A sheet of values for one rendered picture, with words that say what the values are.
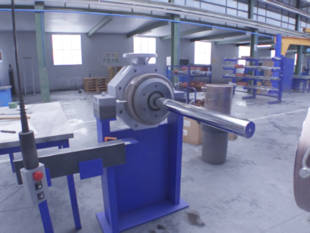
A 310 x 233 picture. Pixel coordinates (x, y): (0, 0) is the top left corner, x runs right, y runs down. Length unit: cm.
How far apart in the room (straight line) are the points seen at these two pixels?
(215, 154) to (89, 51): 1120
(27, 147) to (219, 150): 257
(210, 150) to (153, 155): 123
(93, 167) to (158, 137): 78
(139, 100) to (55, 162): 64
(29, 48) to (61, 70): 208
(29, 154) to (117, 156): 71
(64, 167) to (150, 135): 84
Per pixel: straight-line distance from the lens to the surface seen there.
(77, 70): 1303
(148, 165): 193
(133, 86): 141
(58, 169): 126
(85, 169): 127
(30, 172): 72
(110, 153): 129
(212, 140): 290
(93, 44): 1326
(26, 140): 69
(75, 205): 187
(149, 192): 208
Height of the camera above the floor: 133
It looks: 14 degrees down
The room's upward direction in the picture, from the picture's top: straight up
